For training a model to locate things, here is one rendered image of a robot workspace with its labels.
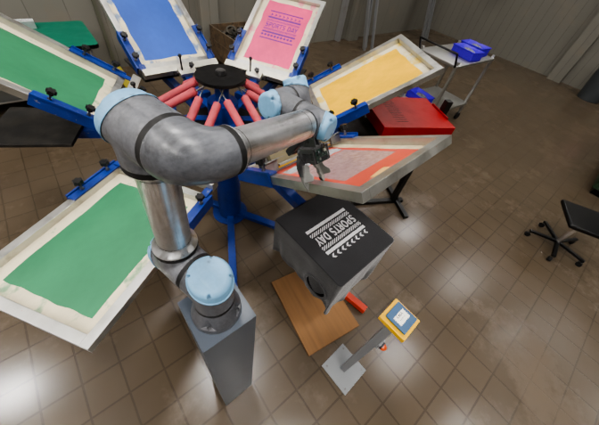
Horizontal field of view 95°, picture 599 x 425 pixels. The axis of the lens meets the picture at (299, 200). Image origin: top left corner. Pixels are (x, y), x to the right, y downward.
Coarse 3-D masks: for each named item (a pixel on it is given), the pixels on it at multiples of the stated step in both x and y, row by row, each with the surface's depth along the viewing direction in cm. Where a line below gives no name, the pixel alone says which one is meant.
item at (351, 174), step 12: (288, 168) 133; (312, 168) 124; (336, 168) 116; (348, 168) 113; (360, 168) 109; (372, 168) 106; (324, 180) 107; (336, 180) 104; (348, 180) 101; (360, 180) 98
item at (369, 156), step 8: (336, 152) 140; (344, 152) 136; (352, 152) 133; (360, 152) 130; (368, 152) 126; (376, 152) 124; (384, 152) 121; (392, 152) 118; (400, 152) 116; (408, 152) 113; (328, 160) 130; (336, 160) 127; (344, 160) 124; (352, 160) 121; (360, 160) 118; (368, 160) 116; (376, 160) 113; (384, 160) 111; (392, 160) 109
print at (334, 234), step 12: (336, 216) 154; (348, 216) 155; (312, 228) 146; (324, 228) 147; (336, 228) 148; (348, 228) 149; (360, 228) 150; (324, 240) 142; (336, 240) 143; (348, 240) 144; (336, 252) 137
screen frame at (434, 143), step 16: (368, 144) 139; (384, 144) 132; (400, 144) 125; (416, 144) 120; (432, 144) 104; (448, 144) 110; (400, 160) 97; (416, 160) 96; (272, 176) 115; (288, 176) 110; (384, 176) 87; (400, 176) 92; (320, 192) 95; (336, 192) 88; (352, 192) 83; (368, 192) 82
